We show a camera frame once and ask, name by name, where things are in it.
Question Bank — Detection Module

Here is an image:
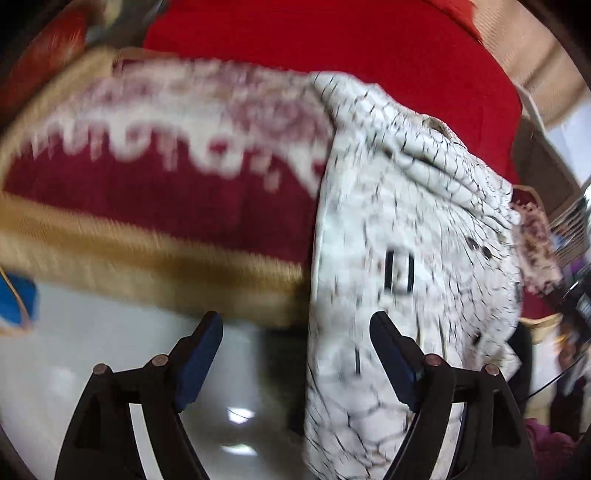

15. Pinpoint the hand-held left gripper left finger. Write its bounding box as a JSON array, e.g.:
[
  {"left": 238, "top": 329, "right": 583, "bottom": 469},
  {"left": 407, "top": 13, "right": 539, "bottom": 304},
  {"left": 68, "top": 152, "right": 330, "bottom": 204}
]
[{"left": 54, "top": 311, "right": 225, "bottom": 480}]

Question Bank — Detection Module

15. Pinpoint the purple cloth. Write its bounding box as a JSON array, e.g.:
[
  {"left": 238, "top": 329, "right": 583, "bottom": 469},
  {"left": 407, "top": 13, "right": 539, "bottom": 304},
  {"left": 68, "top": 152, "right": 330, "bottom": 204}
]
[{"left": 526, "top": 416, "right": 583, "bottom": 464}]

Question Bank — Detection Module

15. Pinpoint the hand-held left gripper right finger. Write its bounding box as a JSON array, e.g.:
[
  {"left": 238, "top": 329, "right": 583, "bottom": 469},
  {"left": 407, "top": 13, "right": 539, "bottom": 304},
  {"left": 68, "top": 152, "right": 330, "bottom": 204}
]
[{"left": 369, "top": 311, "right": 539, "bottom": 480}]

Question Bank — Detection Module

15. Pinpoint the white crackle-print garment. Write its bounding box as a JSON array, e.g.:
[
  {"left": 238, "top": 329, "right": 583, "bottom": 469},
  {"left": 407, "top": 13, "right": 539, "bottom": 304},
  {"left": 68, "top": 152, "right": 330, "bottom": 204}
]
[{"left": 302, "top": 71, "right": 525, "bottom": 480}]

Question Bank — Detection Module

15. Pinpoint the maroon cream floral blanket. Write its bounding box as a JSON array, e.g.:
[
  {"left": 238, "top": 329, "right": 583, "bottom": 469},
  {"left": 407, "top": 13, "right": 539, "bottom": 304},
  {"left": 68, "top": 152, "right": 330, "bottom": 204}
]
[{"left": 0, "top": 46, "right": 566, "bottom": 330}]

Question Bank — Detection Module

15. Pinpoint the red cushion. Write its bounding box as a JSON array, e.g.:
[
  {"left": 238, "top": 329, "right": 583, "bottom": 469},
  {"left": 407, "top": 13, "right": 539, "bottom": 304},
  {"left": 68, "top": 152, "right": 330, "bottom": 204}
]
[{"left": 7, "top": 7, "right": 95, "bottom": 109}]

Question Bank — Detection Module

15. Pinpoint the blue cloth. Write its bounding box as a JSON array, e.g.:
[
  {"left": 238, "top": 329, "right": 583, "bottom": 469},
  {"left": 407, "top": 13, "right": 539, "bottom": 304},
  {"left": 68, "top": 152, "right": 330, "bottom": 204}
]
[{"left": 0, "top": 270, "right": 40, "bottom": 335}]

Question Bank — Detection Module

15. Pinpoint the red plush blanket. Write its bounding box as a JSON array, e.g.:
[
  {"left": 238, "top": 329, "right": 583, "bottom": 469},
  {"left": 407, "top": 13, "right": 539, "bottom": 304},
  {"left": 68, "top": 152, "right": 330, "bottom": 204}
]
[{"left": 142, "top": 0, "right": 523, "bottom": 185}]

